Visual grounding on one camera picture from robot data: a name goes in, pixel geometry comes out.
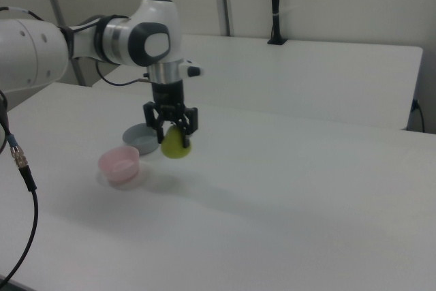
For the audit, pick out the pink plastic bowl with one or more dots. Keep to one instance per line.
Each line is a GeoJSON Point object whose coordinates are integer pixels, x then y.
{"type": "Point", "coordinates": [119, 168]}

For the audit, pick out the grey plastic bowl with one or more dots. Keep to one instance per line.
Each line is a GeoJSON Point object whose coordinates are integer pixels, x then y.
{"type": "Point", "coordinates": [139, 141]}

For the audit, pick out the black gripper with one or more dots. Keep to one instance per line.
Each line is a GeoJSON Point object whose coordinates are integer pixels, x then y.
{"type": "Point", "coordinates": [167, 95]}

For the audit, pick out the green pear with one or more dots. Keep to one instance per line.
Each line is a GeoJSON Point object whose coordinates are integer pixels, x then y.
{"type": "Point", "coordinates": [173, 146]}

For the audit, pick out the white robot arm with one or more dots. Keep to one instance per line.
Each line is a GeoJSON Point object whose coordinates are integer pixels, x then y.
{"type": "Point", "coordinates": [30, 52]}

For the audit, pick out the black camera pole with base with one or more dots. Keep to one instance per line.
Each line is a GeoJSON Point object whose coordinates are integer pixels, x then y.
{"type": "Point", "coordinates": [275, 4]}

